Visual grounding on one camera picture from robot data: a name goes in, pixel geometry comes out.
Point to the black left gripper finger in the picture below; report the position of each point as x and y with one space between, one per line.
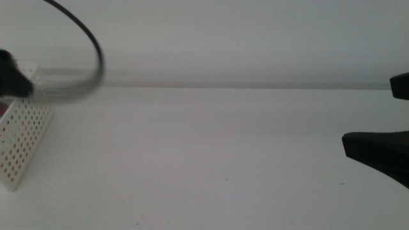
12 80

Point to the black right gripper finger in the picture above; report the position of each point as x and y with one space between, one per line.
380 153
401 86

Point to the red soda can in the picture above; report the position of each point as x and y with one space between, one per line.
3 110

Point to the white perforated plastic basket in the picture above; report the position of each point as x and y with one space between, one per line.
22 140

